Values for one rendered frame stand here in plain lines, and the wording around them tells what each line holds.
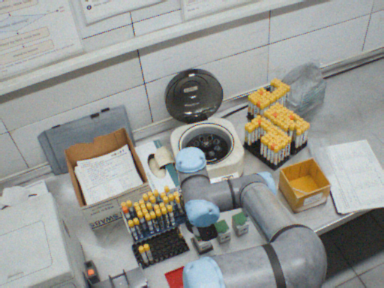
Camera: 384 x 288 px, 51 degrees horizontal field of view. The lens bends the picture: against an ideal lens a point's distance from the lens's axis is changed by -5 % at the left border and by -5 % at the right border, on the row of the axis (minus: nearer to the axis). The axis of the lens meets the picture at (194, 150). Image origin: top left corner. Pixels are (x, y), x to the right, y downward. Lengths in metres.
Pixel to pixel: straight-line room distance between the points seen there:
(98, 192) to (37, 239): 0.41
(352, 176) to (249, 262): 1.01
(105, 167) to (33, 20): 0.59
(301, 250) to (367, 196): 0.92
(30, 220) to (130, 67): 0.63
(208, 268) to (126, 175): 0.95
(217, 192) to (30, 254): 0.52
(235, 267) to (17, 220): 0.77
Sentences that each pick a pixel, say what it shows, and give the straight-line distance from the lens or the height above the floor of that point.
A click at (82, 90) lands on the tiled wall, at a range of 1.52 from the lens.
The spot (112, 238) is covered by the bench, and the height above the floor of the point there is 0.87.
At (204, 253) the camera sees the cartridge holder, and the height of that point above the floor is 0.89.
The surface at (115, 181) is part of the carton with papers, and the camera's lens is 1.55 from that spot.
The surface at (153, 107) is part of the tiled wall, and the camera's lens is 1.66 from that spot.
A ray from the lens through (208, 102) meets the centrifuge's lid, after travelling 1.64.
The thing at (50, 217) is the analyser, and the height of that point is 1.18.
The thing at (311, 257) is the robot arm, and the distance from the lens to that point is 0.67.
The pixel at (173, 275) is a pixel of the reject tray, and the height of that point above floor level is 0.88.
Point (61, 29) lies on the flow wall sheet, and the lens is 1.37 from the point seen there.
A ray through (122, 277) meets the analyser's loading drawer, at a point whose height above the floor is 0.91.
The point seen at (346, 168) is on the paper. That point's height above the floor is 0.89.
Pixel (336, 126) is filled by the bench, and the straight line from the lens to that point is 1.79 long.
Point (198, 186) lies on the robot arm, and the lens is 1.02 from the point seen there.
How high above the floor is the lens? 2.12
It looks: 48 degrees down
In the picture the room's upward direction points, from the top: 7 degrees counter-clockwise
